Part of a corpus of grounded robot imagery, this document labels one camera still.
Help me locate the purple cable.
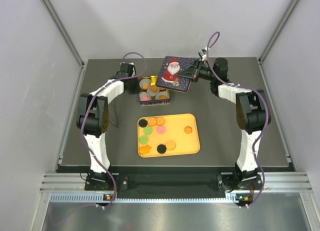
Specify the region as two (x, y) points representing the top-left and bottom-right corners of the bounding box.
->
(79, 52), (147, 208)
(206, 31), (273, 208)

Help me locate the black sandwich cookie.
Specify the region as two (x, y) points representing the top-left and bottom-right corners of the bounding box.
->
(157, 144), (167, 154)
(138, 119), (148, 128)

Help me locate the black sandwich cookie upper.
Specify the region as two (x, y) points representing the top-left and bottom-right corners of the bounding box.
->
(138, 119), (148, 128)

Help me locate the tan biscuit lower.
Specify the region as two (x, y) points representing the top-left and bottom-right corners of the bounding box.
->
(165, 140), (176, 151)

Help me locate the orange fish cookie lower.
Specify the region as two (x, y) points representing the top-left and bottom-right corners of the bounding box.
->
(138, 145), (152, 155)

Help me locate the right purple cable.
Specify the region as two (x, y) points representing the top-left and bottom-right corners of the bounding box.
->
(206, 31), (273, 208)

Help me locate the tan biscuit top left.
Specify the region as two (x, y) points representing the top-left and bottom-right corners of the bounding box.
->
(147, 117), (157, 127)

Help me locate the orange swirl cookie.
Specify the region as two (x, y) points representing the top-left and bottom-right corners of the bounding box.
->
(184, 126), (193, 135)

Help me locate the white paper cup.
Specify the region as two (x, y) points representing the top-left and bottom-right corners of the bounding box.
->
(139, 78), (152, 91)
(146, 85), (160, 97)
(139, 92), (152, 102)
(155, 91), (170, 100)

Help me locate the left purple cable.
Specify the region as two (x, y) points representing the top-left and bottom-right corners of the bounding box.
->
(79, 52), (147, 208)

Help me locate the white paper cup top left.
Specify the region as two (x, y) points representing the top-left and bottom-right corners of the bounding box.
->
(139, 78), (152, 91)

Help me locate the square cookie tin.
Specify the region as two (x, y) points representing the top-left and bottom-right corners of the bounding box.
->
(138, 75), (171, 107)

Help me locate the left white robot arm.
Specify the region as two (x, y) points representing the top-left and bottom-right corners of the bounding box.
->
(76, 62), (138, 191)

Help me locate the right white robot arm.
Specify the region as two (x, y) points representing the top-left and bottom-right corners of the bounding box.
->
(178, 57), (271, 193)

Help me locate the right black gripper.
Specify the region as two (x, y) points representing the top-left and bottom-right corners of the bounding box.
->
(177, 59), (218, 83)

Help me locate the aluminium frame rail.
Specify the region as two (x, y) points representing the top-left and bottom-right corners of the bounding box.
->
(40, 172), (312, 193)

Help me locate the yellow cookie tray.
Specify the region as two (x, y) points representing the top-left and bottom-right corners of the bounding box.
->
(137, 113), (201, 158)

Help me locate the tan biscuit top right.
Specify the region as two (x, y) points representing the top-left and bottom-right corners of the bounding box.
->
(156, 116), (165, 126)

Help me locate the white paper cup centre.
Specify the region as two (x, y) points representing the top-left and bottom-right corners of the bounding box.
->
(146, 85), (160, 97)

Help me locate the black sandwich cookie lower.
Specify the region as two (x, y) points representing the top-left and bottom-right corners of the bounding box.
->
(157, 144), (167, 154)

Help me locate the grey cable duct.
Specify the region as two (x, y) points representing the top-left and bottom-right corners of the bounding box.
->
(50, 193), (250, 204)

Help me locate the tan biscuit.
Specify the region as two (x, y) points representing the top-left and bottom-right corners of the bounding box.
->
(156, 116), (165, 126)
(147, 117), (157, 127)
(165, 140), (176, 151)

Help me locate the pink sandwich cookie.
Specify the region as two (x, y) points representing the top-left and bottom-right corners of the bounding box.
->
(156, 125), (166, 134)
(141, 96), (149, 101)

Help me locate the green sandwich cookie upper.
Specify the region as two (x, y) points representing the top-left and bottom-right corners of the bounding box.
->
(143, 126), (153, 136)

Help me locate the white paper cup bottom left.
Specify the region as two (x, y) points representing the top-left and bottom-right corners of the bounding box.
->
(139, 92), (152, 102)

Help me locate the white paper cup bottom right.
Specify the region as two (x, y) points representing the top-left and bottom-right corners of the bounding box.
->
(155, 91), (170, 100)

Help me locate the green sandwich cookie lower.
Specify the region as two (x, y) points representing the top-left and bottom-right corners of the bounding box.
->
(139, 135), (149, 145)

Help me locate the gold tin lid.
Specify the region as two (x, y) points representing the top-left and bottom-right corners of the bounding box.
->
(155, 56), (196, 93)

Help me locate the green sandwich cookie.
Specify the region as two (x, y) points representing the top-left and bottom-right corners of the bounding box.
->
(143, 126), (153, 136)
(139, 135), (149, 145)

